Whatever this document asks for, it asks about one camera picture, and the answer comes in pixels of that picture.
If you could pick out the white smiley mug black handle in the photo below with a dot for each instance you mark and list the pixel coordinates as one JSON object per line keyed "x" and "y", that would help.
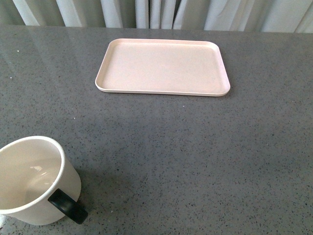
{"x": 38, "y": 184}

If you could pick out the pale pink rectangular tray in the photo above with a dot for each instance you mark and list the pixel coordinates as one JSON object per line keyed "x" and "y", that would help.
{"x": 159, "y": 66}

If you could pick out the white pleated curtain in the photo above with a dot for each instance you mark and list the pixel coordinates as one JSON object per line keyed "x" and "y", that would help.
{"x": 292, "y": 16}

